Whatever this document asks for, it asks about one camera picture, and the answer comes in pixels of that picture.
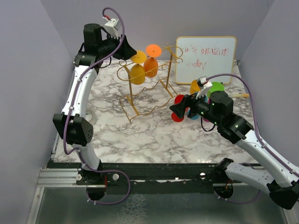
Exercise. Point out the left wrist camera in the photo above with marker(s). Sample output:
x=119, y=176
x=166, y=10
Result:
x=112, y=26

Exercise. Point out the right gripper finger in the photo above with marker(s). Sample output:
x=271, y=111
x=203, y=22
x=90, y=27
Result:
x=179, y=111
x=188, y=100

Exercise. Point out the clear tape roll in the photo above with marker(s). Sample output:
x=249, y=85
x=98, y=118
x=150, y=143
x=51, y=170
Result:
x=91, y=116

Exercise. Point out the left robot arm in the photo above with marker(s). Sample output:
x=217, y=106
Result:
x=71, y=124

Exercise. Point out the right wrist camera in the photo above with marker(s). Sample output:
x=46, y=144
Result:
x=204, y=86

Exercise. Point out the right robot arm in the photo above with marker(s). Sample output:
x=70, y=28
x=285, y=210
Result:
x=280, y=179

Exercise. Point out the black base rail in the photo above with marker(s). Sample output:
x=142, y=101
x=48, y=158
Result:
x=150, y=178

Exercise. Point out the green wine glass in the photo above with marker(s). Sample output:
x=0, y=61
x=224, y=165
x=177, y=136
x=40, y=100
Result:
x=216, y=86

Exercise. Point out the small whiteboard with writing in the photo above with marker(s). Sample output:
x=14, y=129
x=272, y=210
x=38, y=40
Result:
x=204, y=56

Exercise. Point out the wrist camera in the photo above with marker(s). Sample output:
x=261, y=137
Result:
x=112, y=26
x=204, y=86

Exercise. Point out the orange wine glass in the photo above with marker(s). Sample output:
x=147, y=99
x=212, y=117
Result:
x=151, y=65

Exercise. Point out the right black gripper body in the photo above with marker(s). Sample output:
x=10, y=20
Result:
x=201, y=108

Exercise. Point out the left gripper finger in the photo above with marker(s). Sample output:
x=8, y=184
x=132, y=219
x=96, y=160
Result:
x=125, y=53
x=125, y=44

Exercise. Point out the whiteboard marker pen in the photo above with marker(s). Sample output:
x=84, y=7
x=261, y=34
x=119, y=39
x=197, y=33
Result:
x=240, y=95

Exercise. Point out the gold wire glass rack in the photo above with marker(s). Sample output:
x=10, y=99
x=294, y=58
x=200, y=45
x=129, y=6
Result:
x=155, y=92

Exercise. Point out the yellow wine glass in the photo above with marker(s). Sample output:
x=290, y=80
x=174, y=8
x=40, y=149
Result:
x=194, y=87

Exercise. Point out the red wine glass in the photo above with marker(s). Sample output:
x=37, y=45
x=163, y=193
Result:
x=177, y=100

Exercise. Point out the amber wine glass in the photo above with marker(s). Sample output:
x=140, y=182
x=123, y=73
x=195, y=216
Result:
x=137, y=72

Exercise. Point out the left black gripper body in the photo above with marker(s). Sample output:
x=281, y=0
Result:
x=106, y=46

